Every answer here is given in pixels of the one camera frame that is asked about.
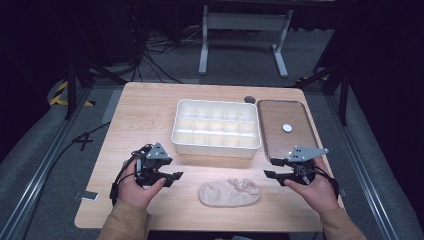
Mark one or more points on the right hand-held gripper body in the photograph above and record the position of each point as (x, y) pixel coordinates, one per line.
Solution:
(301, 156)

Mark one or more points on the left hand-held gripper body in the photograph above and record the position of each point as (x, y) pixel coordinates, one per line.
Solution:
(151, 165)

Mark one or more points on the beige sock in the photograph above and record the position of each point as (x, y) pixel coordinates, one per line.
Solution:
(230, 193)

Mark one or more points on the person's left hand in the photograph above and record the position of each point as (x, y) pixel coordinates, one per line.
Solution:
(133, 193)

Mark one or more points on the person's right hand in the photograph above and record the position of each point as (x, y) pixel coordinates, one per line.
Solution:
(316, 195)

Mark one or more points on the clear plastic lid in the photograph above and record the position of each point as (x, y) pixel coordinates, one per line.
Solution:
(283, 116)

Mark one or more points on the grey tape piece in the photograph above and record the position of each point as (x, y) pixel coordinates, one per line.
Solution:
(342, 192)

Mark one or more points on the white compartment storage box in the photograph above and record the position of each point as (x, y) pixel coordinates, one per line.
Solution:
(216, 128)

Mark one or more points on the grey round table grommet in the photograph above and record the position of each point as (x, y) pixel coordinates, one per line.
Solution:
(249, 99)

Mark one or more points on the black metal stand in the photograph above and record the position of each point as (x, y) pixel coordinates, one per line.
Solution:
(70, 86)
(343, 96)

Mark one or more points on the yellow black hazard tape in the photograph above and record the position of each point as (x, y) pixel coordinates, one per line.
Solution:
(56, 98)

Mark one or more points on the aluminium floor rail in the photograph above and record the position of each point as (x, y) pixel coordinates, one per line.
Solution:
(363, 173)
(36, 176)

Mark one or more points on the white metal table frame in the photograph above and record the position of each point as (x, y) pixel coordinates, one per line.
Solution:
(245, 21)

